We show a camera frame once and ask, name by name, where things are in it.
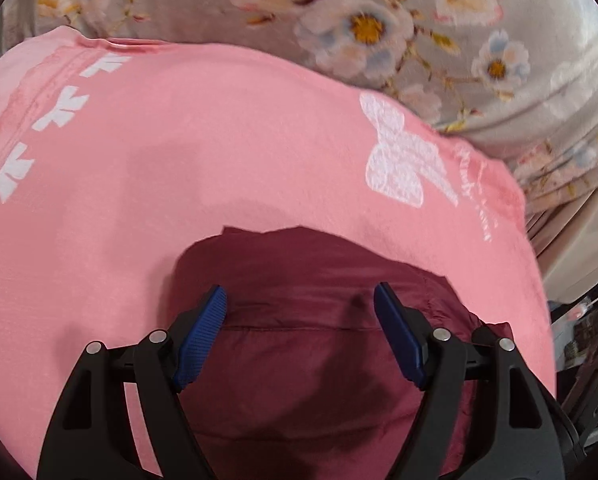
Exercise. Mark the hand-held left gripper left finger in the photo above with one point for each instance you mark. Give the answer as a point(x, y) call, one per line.
point(201, 335)

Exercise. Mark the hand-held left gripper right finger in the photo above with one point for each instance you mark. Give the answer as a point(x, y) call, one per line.
point(399, 335)

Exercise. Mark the maroon garment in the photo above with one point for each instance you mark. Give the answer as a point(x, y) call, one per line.
point(304, 360)

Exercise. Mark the pink blanket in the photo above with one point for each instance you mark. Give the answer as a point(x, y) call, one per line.
point(204, 160)

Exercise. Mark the beige cloth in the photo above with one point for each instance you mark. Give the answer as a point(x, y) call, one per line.
point(579, 245)

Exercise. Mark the grey floral bedsheet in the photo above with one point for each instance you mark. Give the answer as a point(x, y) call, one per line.
point(479, 15)

